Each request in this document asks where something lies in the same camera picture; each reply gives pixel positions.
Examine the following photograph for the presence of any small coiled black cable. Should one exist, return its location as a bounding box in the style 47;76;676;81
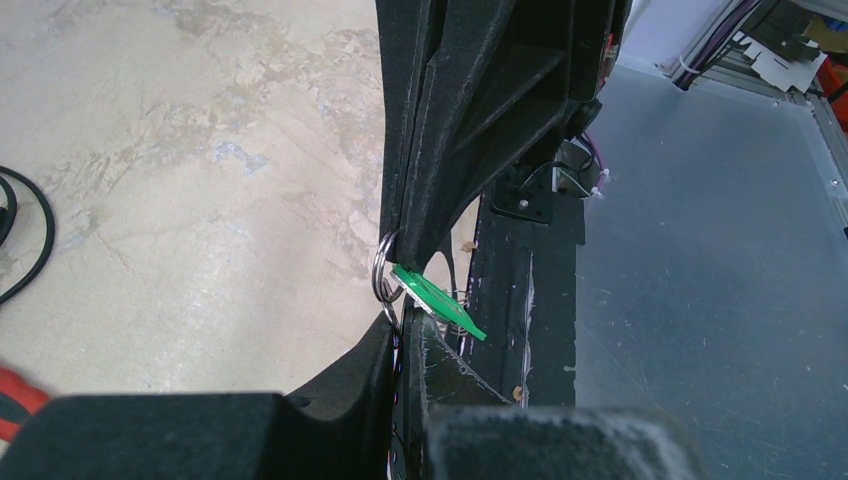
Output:
0;165;57;307

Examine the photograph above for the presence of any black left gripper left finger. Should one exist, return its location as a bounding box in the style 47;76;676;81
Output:
1;316;393;479

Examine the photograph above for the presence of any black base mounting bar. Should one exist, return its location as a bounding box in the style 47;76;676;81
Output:
453;167;585;407

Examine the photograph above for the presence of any aluminium frame rail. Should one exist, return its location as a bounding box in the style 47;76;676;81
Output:
657;1;847;225

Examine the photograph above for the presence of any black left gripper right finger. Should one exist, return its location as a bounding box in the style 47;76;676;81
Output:
404;307;703;479

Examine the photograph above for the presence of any red handled adjustable wrench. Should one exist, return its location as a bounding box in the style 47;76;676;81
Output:
1;368;49;443

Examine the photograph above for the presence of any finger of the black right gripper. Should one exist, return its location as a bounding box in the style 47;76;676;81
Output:
376;1;431;255
397;1;632;272

